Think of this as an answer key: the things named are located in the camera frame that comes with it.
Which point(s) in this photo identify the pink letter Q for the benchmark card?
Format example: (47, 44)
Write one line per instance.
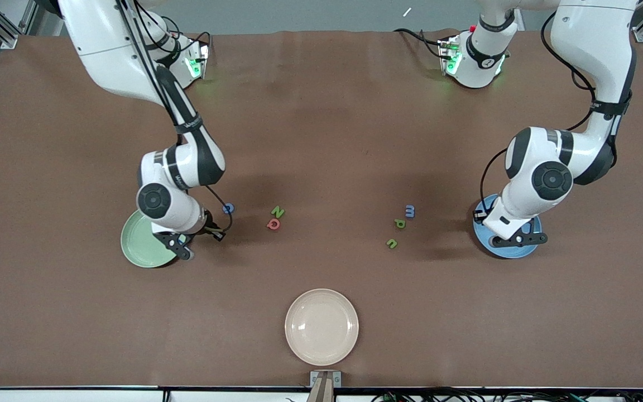
(269, 224)

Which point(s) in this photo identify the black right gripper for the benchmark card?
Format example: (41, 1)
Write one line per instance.
(206, 225)

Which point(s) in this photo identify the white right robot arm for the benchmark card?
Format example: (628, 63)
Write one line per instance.
(109, 50)

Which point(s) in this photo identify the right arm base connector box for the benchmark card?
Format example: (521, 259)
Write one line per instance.
(197, 66)

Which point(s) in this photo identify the blue plate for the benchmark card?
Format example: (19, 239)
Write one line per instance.
(514, 252)

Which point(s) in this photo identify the beige plate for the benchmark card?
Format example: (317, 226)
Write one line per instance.
(321, 329)

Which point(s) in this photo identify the light green plate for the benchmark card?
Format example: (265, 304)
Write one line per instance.
(140, 248)

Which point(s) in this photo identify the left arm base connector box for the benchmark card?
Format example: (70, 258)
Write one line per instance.
(449, 58)

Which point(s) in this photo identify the blue letter G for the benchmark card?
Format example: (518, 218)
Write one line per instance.
(228, 212)

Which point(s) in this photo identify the blue letter m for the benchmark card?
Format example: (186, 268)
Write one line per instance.
(409, 211)

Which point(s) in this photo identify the green letter N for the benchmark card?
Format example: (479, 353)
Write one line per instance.
(278, 212)

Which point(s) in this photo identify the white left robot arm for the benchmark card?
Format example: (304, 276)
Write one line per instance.
(589, 50)

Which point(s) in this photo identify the green letter u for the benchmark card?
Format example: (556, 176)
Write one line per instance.
(388, 243)

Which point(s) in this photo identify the white table edge rail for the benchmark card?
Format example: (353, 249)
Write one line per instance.
(48, 396)

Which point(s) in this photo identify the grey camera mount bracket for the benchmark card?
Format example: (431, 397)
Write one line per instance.
(325, 385)

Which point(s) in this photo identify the brown table mat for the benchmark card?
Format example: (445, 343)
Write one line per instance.
(321, 139)

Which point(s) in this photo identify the green letter p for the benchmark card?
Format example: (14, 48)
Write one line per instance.
(399, 223)

